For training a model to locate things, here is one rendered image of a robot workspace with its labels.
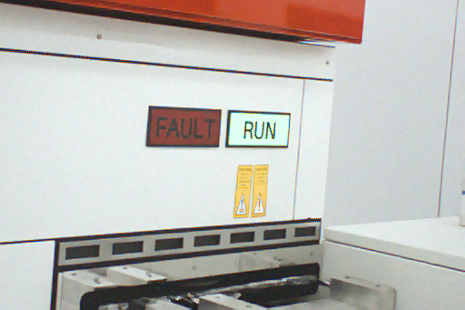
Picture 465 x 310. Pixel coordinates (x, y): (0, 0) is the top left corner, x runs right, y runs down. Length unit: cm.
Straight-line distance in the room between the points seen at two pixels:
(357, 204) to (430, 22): 90
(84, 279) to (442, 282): 46
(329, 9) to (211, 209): 30
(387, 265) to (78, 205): 45
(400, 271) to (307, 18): 35
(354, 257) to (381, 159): 270
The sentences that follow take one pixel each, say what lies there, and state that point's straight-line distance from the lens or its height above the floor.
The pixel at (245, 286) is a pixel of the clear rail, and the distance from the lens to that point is 119.
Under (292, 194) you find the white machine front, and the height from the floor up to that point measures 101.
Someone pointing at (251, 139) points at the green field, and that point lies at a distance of 118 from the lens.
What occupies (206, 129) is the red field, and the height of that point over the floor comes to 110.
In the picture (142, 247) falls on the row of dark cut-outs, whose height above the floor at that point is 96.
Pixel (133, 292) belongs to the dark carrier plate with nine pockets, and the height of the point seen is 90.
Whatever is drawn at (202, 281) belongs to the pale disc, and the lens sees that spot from 120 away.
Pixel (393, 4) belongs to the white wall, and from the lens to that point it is 398.
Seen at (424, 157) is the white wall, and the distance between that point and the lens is 424.
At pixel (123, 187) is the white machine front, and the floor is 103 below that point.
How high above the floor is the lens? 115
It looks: 3 degrees down
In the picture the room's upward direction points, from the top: 4 degrees clockwise
